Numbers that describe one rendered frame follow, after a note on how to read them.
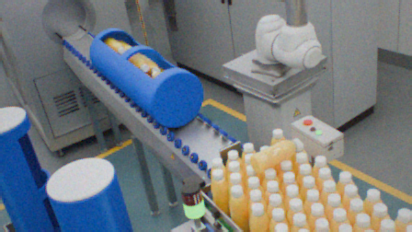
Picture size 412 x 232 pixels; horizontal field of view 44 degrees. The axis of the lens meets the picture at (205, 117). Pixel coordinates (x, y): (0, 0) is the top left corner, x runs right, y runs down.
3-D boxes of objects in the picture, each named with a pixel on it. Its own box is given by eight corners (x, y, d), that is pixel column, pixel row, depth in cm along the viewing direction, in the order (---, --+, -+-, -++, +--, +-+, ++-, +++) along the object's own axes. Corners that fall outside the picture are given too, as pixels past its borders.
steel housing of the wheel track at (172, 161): (105, 71, 402) (94, 30, 385) (270, 213, 233) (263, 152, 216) (71, 84, 391) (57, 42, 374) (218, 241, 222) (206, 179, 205)
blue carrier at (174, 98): (139, 62, 321) (125, 20, 306) (210, 112, 253) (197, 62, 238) (98, 80, 311) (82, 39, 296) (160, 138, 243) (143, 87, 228)
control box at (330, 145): (310, 134, 216) (309, 113, 211) (344, 155, 200) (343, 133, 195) (291, 144, 212) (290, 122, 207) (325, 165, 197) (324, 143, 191)
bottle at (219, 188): (212, 217, 195) (205, 179, 186) (221, 205, 200) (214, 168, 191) (228, 222, 192) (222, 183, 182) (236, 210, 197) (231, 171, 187)
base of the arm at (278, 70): (263, 56, 272) (262, 47, 270) (299, 63, 259) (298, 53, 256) (243, 71, 261) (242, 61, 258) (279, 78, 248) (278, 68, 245)
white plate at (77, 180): (120, 156, 217) (121, 157, 218) (60, 159, 222) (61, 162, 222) (103, 198, 194) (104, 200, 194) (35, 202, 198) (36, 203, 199)
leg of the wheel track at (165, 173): (175, 201, 349) (157, 123, 318) (179, 204, 345) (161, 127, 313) (167, 204, 347) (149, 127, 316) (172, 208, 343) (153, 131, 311)
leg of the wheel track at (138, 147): (157, 209, 344) (137, 132, 313) (161, 214, 339) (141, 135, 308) (150, 213, 342) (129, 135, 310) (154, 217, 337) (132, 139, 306)
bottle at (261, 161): (263, 171, 177) (303, 150, 184) (254, 153, 178) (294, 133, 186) (256, 175, 183) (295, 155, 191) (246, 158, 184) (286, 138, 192)
